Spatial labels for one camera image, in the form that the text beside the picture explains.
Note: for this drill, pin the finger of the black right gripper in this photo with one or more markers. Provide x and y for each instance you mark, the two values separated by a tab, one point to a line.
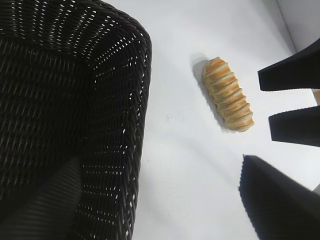
297	127
292	72

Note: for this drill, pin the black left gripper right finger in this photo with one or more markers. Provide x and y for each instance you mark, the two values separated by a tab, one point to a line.
280	207

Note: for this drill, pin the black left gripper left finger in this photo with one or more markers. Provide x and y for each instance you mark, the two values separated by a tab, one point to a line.
45	212

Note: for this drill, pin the long twisted bread loaf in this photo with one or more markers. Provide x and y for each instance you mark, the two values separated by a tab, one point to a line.
226	95

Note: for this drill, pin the dark brown wicker basket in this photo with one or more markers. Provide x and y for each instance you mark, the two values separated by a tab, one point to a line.
62	100

